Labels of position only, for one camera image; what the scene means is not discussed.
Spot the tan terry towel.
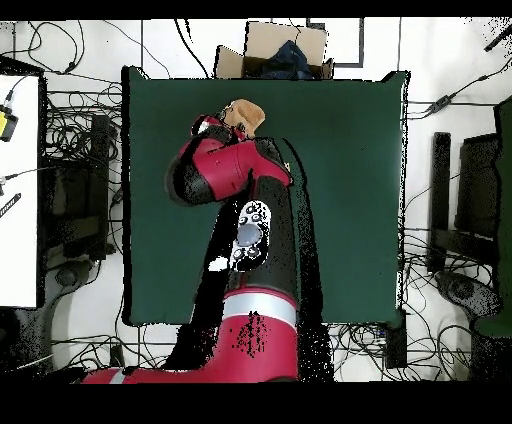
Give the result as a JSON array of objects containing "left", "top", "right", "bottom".
[{"left": 221, "top": 98, "right": 267, "bottom": 139}]

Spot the dark blue garment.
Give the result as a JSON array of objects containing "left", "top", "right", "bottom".
[{"left": 259, "top": 38, "right": 315, "bottom": 81}]

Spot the brown cardboard box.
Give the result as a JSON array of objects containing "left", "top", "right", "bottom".
[{"left": 213, "top": 20, "right": 335, "bottom": 81}]

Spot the black equipment stand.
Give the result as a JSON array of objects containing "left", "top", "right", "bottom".
[{"left": 39, "top": 113, "right": 117, "bottom": 263}]

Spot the dark green table cloth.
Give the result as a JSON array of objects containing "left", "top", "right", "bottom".
[{"left": 120, "top": 65, "right": 411, "bottom": 327}]

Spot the yellow and black device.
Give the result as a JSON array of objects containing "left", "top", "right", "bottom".
[{"left": 0, "top": 104, "right": 20, "bottom": 143}]

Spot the black ruler strip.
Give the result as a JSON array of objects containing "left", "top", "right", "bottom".
[{"left": 0, "top": 192, "right": 22, "bottom": 219}]

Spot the white desk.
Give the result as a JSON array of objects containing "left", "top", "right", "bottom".
[{"left": 0, "top": 55, "right": 47, "bottom": 309}]

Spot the black power adapter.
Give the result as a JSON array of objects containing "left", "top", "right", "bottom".
[{"left": 425, "top": 93, "right": 453, "bottom": 115}]

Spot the black upright bar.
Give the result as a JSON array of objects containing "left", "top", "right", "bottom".
[{"left": 426, "top": 131, "right": 453, "bottom": 275}]

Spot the black rectangular box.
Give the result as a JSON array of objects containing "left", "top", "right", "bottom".
[{"left": 383, "top": 309, "right": 409, "bottom": 369}]

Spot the dark green fabric cover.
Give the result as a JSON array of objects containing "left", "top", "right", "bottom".
[{"left": 474, "top": 94, "right": 512, "bottom": 337}]

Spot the black cable tangle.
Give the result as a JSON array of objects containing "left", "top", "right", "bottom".
[
  {"left": 51, "top": 325, "right": 181, "bottom": 381},
  {"left": 42, "top": 69, "right": 124, "bottom": 169},
  {"left": 399, "top": 225, "right": 495, "bottom": 381}
]

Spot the grey pedestal leg foot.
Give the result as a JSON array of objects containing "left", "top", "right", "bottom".
[
  {"left": 39, "top": 258, "right": 97, "bottom": 313},
  {"left": 434, "top": 269, "right": 503, "bottom": 319}
]

